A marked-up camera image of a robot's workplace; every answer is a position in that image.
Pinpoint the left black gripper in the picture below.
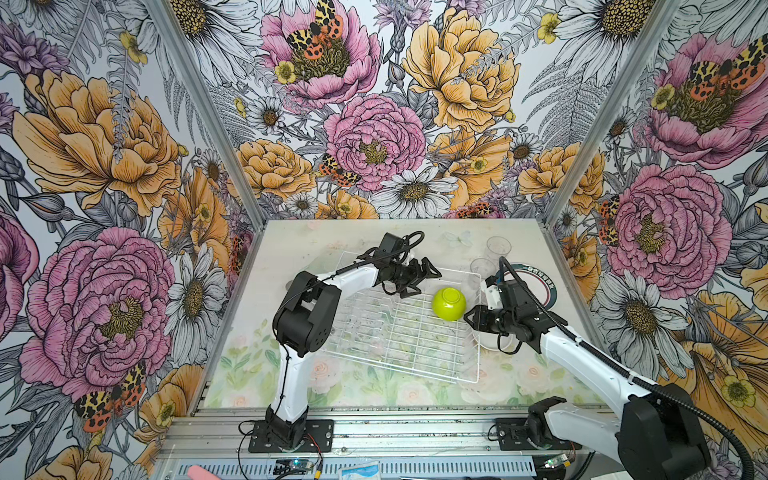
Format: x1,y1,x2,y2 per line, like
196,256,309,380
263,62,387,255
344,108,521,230
390,257,442,298

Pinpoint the pink wooden plate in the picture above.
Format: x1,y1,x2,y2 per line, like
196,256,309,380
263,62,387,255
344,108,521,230
512,263,558,309

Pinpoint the lime green bowl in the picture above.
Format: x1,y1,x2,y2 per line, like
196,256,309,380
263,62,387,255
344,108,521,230
431,287,467,322

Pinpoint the clear glass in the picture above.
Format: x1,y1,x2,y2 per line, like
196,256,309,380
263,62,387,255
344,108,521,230
485,236,512,266
470,258,498,283

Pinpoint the orange bowl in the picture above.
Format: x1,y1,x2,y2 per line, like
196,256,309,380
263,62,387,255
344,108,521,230
474,332,518,353

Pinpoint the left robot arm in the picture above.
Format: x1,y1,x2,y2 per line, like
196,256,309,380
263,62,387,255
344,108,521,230
265,231,442,450

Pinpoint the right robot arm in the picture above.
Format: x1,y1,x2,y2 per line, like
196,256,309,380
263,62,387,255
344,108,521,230
464,278,711,479

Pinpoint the small circuit board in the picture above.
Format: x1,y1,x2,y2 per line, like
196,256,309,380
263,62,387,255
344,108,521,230
272,458,316,477

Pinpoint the pink object front edge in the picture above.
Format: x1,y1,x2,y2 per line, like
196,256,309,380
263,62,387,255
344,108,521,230
186,465,220,480

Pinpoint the white wire dish rack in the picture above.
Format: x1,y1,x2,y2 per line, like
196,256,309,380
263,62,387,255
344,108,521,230
323,267,485,383

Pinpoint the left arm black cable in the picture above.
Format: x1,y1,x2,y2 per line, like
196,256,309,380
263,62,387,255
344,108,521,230
273,230,426,415

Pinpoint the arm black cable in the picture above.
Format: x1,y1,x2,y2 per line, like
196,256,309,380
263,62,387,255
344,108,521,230
273,230,426,415
497,256,756,480

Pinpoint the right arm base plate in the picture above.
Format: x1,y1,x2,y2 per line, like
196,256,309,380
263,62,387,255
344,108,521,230
486,417,583,452

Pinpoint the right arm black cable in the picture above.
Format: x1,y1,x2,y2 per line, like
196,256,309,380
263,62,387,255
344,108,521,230
497,256,756,480

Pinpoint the aluminium frame rail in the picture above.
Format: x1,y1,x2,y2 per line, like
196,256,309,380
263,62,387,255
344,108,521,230
151,408,619,479

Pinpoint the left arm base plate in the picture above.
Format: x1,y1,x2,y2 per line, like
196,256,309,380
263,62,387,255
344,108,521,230
247,419,335,454

